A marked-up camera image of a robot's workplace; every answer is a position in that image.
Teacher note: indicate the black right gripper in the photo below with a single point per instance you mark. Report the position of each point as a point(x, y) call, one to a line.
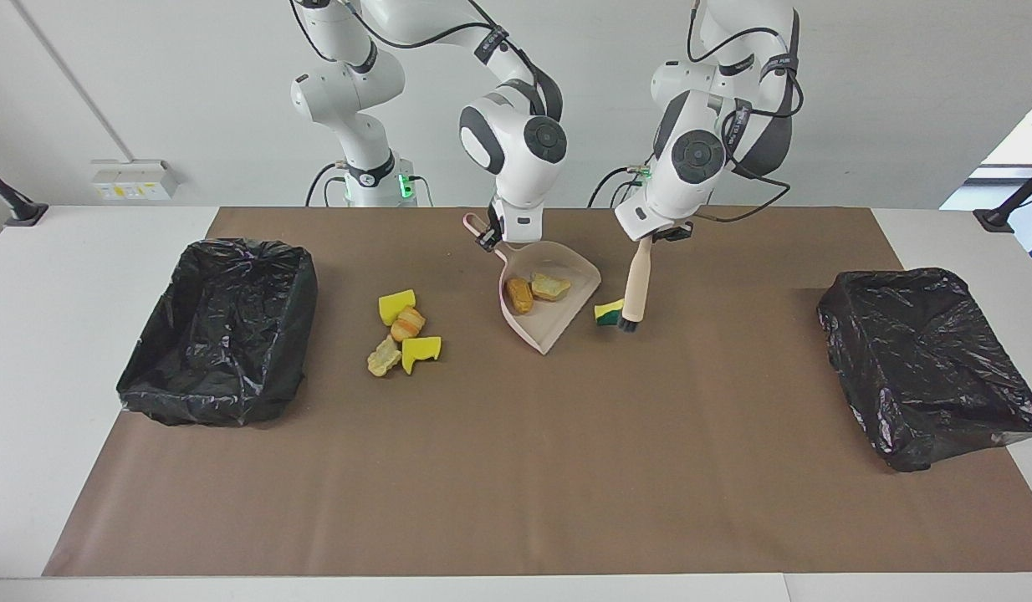
point(496, 224)

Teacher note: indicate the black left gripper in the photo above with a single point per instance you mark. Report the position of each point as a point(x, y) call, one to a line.
point(679, 231)

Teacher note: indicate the brown bread roll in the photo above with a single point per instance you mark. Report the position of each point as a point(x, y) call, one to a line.
point(520, 297)

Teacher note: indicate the yellow sponge piece green backing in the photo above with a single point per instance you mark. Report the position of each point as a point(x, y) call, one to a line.
point(606, 312)

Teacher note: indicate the pink plastic dustpan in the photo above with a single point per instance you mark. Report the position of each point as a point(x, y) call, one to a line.
point(558, 322)

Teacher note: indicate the beige rock chunk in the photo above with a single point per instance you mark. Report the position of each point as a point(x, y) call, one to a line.
point(384, 359)

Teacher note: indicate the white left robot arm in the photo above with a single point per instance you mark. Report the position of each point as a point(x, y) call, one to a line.
point(692, 159)

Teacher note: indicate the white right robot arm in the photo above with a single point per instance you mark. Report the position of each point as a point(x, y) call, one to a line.
point(516, 142)

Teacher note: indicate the black bag-lined bin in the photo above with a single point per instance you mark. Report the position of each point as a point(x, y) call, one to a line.
point(223, 334)
point(917, 368)

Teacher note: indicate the brown table mat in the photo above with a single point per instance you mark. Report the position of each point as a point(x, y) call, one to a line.
point(516, 468)

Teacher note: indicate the black clamp stand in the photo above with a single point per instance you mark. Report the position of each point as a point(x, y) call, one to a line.
point(18, 209)
point(997, 219)

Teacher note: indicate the white wall outlet box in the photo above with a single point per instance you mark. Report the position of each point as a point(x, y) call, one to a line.
point(135, 180)

